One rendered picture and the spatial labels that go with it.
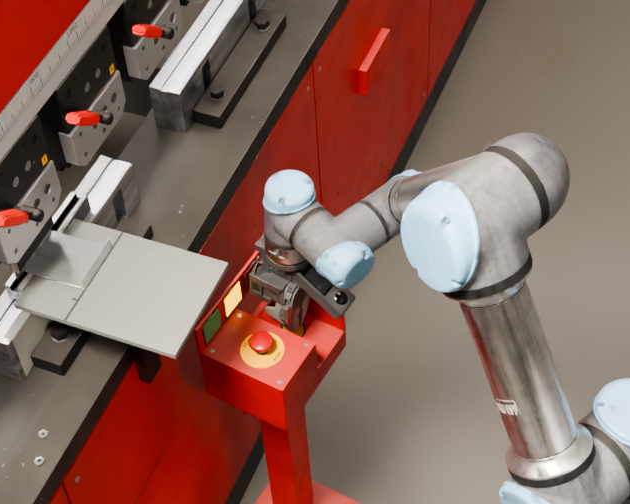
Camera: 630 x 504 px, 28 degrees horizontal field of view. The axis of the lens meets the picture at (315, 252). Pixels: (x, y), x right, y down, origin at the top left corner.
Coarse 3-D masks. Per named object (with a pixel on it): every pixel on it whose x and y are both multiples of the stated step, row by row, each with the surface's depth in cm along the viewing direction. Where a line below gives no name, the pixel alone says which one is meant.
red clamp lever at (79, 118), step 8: (72, 112) 174; (80, 112) 176; (88, 112) 177; (96, 112) 181; (104, 112) 181; (72, 120) 173; (80, 120) 174; (88, 120) 176; (96, 120) 178; (104, 120) 181; (112, 120) 182
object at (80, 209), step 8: (72, 192) 197; (72, 200) 196; (80, 200) 196; (88, 200) 197; (64, 208) 195; (72, 208) 196; (80, 208) 195; (88, 208) 198; (56, 216) 194; (64, 216) 195; (72, 216) 194; (80, 216) 196; (56, 224) 194; (24, 272) 188; (8, 280) 186; (16, 280) 186; (8, 288) 186; (16, 288) 186; (16, 296) 187
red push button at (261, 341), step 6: (252, 336) 201; (258, 336) 201; (264, 336) 201; (270, 336) 201; (252, 342) 200; (258, 342) 200; (264, 342) 200; (270, 342) 200; (252, 348) 200; (258, 348) 200; (264, 348) 200; (264, 354) 202
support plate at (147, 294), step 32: (128, 256) 188; (160, 256) 188; (192, 256) 187; (32, 288) 185; (64, 288) 184; (96, 288) 184; (128, 288) 184; (160, 288) 184; (192, 288) 183; (64, 320) 181; (96, 320) 180; (128, 320) 180; (160, 320) 180; (192, 320) 179; (160, 352) 177
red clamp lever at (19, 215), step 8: (16, 208) 170; (24, 208) 170; (32, 208) 170; (0, 216) 162; (8, 216) 163; (16, 216) 164; (24, 216) 166; (32, 216) 169; (40, 216) 169; (0, 224) 162; (8, 224) 163; (16, 224) 165
